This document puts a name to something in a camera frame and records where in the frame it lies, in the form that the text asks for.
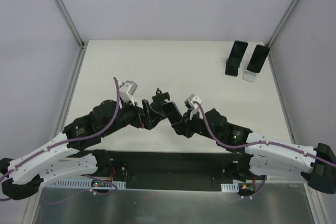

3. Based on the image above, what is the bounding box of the blue-edged black phone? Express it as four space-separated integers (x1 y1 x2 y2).
161 102 182 125
227 40 248 68

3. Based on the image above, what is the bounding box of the black round-base phone stand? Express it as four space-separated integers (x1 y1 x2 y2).
151 88 170 112

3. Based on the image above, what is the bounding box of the silver phone stand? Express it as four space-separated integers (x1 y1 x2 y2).
243 69 258 83

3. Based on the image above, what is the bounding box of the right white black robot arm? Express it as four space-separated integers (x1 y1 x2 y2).
165 107 335 194

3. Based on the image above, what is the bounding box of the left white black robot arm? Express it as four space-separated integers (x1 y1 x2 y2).
1 100 166 201

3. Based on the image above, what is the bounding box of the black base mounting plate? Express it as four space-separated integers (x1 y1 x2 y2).
86 151 266 190

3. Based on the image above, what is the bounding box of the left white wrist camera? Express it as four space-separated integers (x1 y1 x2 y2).
119 80 138 105

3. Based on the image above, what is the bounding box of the right white cable duct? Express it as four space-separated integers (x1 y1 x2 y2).
220 181 256 193

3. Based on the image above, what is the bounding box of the white cable duct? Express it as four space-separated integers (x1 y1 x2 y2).
220 181 256 193
47 178 114 190

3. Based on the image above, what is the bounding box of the left aluminium frame post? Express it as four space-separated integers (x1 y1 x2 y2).
54 0 86 48

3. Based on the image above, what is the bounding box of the aluminium frame post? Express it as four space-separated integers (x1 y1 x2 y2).
54 0 86 48
266 0 301 48

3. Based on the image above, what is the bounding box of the left white cable duct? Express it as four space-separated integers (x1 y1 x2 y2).
47 178 114 190

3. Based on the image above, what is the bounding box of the right aluminium frame post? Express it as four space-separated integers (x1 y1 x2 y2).
266 0 301 48

